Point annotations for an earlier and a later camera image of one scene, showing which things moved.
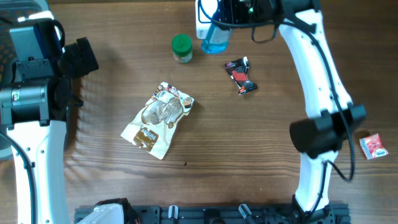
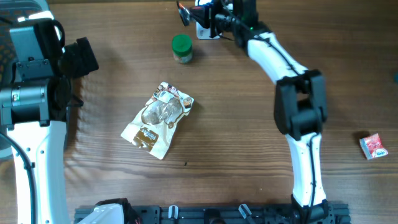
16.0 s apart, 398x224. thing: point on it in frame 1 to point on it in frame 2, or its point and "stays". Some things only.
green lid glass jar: x=181 y=46 stays
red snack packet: x=372 y=146 stays
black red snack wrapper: x=238 y=70 to x=184 y=14
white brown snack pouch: x=153 y=129 stays
